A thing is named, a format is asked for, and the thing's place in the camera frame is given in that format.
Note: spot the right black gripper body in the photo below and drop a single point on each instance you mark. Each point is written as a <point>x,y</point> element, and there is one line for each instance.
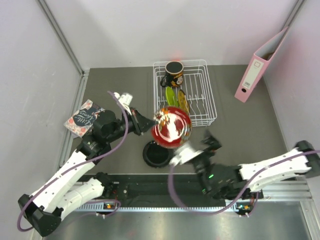
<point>205,157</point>

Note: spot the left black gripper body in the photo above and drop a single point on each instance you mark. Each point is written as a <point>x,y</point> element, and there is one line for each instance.
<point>133,126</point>

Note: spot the red floral plate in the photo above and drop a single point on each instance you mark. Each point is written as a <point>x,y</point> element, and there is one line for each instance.
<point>173,127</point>

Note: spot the black plate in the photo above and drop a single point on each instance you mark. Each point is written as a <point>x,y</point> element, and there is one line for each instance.
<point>156,156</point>

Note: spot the white wire dish rack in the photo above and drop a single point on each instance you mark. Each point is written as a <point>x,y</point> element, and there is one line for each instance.
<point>197,88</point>

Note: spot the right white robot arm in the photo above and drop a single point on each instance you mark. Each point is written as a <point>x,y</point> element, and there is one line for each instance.
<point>241,181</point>

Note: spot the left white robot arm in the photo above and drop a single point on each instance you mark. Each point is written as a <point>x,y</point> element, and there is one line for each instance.
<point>47,207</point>

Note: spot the floral cover book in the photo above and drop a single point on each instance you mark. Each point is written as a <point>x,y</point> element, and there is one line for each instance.
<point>81,122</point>

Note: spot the green plate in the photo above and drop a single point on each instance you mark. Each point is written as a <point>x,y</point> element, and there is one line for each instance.
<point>171,97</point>

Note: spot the yellow brown plate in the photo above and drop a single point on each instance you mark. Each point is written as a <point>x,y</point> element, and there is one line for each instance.
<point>183,101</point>

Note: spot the black floral mug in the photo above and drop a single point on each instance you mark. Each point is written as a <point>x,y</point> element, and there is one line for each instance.
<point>173,76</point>

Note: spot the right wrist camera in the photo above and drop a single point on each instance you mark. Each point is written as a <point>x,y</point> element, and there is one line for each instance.
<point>184,154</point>

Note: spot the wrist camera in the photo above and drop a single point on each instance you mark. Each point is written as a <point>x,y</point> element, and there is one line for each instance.
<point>184,154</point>
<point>125,98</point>

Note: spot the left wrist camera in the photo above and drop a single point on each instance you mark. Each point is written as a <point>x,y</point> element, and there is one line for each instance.
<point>125,98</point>

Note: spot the white cable duct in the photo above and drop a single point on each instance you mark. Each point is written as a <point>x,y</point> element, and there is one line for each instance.
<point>110,206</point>

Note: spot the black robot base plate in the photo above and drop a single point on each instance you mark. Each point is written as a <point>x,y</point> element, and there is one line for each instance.
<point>160,190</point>

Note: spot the pink ring binder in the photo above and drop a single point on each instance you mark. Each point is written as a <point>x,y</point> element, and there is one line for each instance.
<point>258,65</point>

